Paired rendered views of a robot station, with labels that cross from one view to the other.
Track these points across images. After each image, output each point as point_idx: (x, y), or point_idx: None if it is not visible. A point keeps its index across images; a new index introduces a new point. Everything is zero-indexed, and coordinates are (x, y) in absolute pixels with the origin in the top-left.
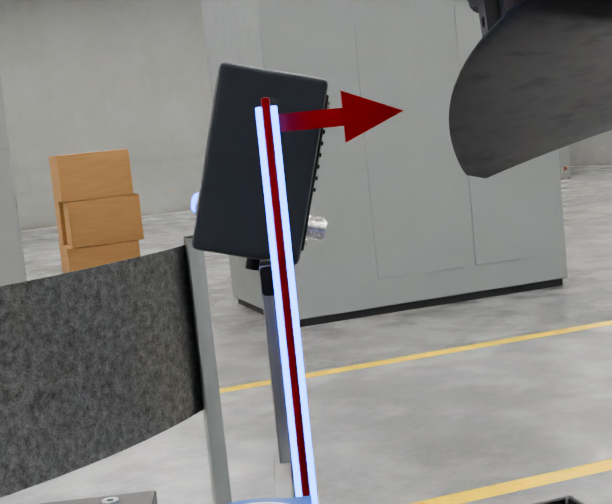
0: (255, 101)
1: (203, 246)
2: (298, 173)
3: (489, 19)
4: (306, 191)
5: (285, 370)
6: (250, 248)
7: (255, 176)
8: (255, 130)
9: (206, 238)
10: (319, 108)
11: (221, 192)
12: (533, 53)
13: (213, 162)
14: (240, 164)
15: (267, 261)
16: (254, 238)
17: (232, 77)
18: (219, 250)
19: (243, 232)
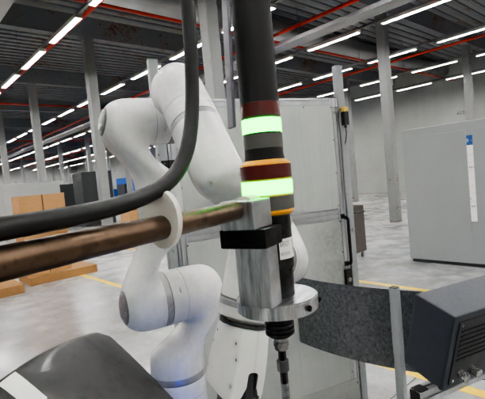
0: (426, 315)
1: (407, 363)
2: (442, 352)
3: None
4: (445, 362)
5: None
6: (423, 374)
7: (425, 345)
8: (426, 327)
9: (409, 361)
10: (451, 328)
11: (414, 346)
12: None
13: (411, 332)
14: (421, 338)
15: (420, 385)
16: (425, 370)
17: (418, 302)
18: (413, 368)
19: (421, 366)
